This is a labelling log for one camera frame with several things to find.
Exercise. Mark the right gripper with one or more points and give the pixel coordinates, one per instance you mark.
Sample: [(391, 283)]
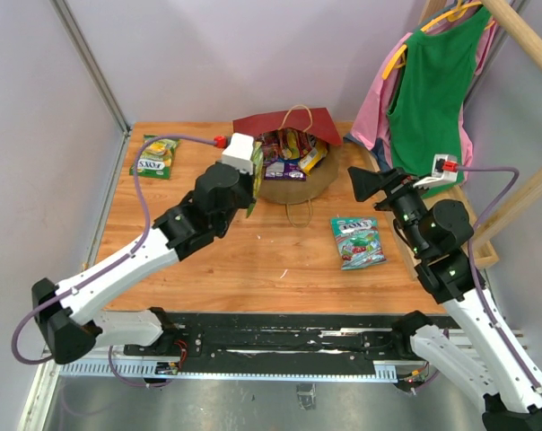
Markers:
[(367, 182)]

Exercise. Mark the pink shirt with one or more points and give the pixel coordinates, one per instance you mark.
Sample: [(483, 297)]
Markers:
[(371, 121)]

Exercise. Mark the teal candy packet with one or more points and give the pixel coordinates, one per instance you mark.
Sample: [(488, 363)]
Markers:
[(358, 241)]

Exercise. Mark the red brown paper bag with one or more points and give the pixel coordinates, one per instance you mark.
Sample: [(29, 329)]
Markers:
[(315, 121)]

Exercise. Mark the green tank top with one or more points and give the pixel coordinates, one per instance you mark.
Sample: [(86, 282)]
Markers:
[(424, 115)]

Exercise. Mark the yellow clothes hanger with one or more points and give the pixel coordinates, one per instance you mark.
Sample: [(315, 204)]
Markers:
[(399, 58)]

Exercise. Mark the green Fox's candy packet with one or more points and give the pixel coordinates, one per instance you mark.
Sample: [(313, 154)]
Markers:
[(156, 160)]

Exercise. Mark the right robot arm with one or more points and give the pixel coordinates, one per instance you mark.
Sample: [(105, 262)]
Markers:
[(504, 383)]

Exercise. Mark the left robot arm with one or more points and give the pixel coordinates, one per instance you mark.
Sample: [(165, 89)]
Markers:
[(72, 318)]

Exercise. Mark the blue grey shirt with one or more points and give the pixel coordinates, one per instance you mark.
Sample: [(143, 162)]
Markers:
[(375, 157)]

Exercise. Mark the yellow snack packet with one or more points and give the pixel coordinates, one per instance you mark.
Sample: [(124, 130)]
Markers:
[(317, 153)]

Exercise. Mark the red snack packet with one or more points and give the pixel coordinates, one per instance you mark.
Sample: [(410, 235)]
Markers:
[(286, 144)]

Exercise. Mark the purple snack packet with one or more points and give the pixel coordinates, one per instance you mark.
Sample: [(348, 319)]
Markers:
[(284, 170)]

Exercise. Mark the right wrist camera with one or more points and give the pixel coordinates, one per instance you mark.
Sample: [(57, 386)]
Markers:
[(444, 172)]

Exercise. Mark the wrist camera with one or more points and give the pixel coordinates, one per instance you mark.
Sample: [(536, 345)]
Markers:
[(238, 153), (444, 172)]

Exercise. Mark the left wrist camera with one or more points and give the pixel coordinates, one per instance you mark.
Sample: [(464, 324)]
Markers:
[(238, 153)]

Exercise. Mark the white cable duct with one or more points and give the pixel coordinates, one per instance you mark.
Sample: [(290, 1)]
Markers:
[(333, 370)]

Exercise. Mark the wooden clothes rack frame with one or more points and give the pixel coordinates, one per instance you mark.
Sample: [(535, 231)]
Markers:
[(530, 191)]

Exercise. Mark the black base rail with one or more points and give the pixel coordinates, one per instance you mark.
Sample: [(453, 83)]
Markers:
[(279, 337)]

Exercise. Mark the aluminium corner post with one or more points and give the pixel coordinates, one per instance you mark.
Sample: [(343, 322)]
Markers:
[(84, 51)]

